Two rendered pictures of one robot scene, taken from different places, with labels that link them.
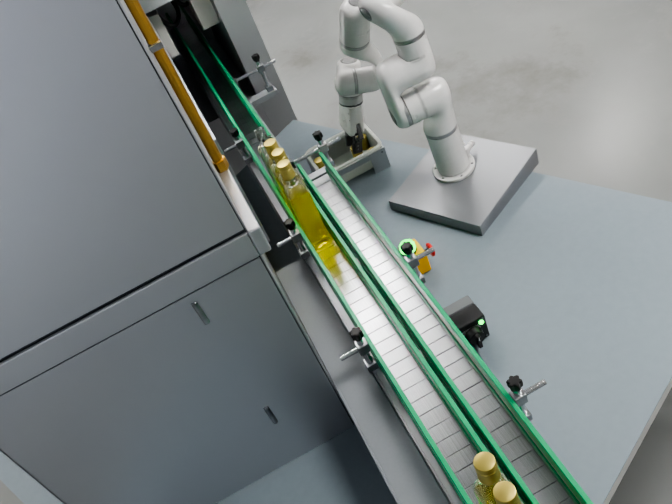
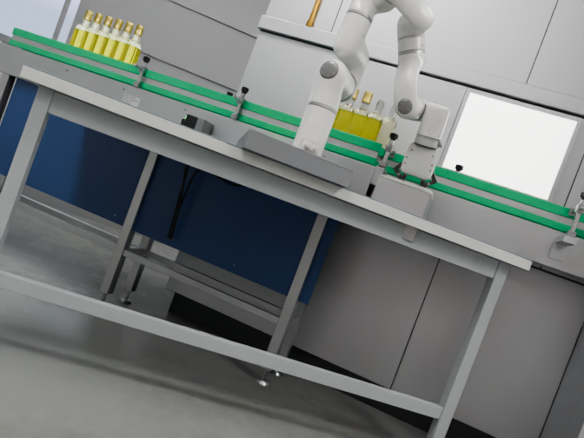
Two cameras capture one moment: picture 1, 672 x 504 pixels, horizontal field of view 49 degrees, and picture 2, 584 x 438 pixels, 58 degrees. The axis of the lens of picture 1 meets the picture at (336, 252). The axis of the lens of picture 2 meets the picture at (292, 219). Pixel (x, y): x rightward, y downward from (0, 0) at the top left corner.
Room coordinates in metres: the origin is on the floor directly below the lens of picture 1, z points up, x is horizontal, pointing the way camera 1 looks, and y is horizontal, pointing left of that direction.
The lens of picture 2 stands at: (2.34, -1.91, 0.65)
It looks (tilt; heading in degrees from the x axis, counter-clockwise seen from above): 1 degrees down; 112
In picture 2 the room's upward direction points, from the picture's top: 20 degrees clockwise
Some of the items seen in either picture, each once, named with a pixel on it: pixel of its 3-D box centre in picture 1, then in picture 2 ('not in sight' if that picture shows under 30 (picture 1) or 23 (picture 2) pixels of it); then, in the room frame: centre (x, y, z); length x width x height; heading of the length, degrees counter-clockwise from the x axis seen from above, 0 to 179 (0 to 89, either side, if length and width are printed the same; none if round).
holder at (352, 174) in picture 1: (339, 164); (402, 202); (1.98, -0.13, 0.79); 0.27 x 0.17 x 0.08; 96
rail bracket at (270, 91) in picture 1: (260, 84); (572, 227); (2.49, -0.01, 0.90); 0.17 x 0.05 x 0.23; 96
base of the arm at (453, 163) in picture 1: (450, 145); (313, 134); (1.71, -0.43, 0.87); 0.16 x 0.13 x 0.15; 121
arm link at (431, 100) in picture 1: (430, 107); (331, 88); (1.70, -0.40, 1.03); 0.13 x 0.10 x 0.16; 89
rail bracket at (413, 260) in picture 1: (421, 259); (237, 102); (1.26, -0.18, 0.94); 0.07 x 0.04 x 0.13; 96
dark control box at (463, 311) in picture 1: (465, 323); (196, 129); (1.15, -0.21, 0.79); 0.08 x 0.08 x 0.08; 6
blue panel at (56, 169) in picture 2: not in sight; (158, 182); (0.98, -0.08, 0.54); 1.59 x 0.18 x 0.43; 6
